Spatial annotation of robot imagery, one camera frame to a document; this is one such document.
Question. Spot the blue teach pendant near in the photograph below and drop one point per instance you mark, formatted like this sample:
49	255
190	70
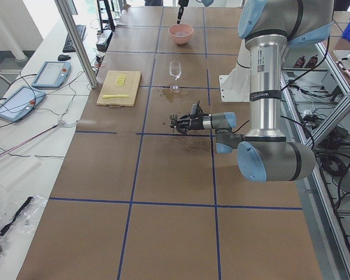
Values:
19	104

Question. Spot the clear plastic bag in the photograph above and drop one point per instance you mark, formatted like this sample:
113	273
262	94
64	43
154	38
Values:
22	212

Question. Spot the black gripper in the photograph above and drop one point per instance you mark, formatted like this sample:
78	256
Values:
198	123
180	10

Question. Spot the pink ribbed bowl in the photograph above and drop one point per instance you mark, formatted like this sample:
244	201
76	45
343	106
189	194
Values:
186	28

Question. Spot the yellow plastic knife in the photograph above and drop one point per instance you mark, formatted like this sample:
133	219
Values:
110	96

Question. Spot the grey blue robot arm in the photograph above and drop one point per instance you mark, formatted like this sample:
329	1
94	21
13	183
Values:
264	154
206	3

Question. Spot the blue teach pendant far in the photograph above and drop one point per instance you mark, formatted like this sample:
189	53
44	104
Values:
52	75

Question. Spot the black computer mouse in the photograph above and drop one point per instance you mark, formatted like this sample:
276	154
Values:
63	57

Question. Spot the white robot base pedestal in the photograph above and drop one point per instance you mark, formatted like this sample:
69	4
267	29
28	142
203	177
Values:
235	87

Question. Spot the steel double jigger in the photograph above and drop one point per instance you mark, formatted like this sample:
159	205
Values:
173	120

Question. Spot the bamboo cutting board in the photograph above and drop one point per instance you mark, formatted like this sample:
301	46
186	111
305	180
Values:
130	87

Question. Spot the black small box device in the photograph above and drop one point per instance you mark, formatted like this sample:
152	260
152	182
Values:
103	40

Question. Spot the clear ice cubes pile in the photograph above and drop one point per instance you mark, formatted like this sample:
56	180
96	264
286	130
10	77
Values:
180	34

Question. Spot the blue teach pendant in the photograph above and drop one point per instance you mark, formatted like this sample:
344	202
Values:
52	75
19	104

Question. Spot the aluminium frame post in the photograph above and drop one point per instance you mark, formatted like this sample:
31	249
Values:
67	18

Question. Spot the clear wine glass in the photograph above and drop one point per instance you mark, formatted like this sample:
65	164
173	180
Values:
175	72

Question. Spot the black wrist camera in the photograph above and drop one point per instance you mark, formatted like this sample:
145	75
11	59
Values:
196	111

